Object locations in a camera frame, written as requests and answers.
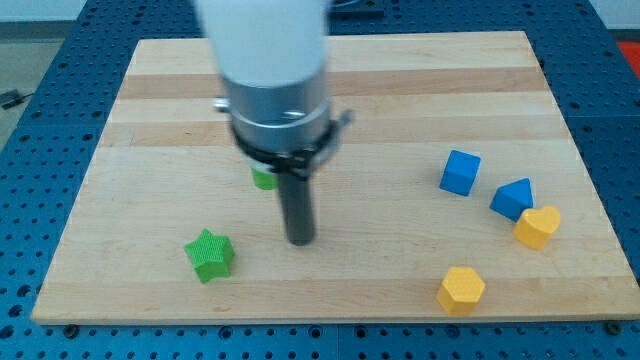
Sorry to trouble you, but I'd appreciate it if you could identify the green block behind arm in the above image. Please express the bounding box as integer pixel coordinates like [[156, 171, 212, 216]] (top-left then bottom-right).
[[251, 168, 277, 190]]

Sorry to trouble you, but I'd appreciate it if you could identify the blue pentagon block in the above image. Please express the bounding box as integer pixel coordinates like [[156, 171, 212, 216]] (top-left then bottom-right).
[[490, 178, 535, 222]]

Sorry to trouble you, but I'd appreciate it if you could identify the yellow hexagon block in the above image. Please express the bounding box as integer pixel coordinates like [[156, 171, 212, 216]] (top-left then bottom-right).
[[436, 267, 486, 316]]

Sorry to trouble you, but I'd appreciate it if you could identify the black cable clamp ring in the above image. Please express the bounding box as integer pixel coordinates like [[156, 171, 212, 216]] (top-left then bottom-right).
[[230, 121, 339, 181]]

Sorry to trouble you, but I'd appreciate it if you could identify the black device on floor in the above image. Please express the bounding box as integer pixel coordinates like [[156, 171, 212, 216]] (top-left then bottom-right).
[[0, 89, 24, 110]]

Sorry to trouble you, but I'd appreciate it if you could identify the yellow heart block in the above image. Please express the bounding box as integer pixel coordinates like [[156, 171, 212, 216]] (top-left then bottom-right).
[[513, 206, 561, 250]]

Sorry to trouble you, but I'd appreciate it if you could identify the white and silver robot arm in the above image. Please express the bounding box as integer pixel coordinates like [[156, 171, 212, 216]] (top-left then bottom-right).
[[193, 0, 353, 246]]

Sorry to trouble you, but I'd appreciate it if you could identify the blue cube block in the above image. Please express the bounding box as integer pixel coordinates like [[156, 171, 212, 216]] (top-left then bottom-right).
[[439, 150, 481, 196]]

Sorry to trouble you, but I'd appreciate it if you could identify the green star block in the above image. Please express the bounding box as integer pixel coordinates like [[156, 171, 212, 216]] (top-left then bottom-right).
[[184, 229, 235, 284]]

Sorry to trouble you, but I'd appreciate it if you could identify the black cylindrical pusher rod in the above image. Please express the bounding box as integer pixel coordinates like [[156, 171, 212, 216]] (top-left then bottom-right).
[[277, 173, 316, 246]]

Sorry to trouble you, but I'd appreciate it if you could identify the wooden board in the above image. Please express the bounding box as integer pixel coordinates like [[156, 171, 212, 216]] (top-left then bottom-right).
[[31, 31, 639, 325]]

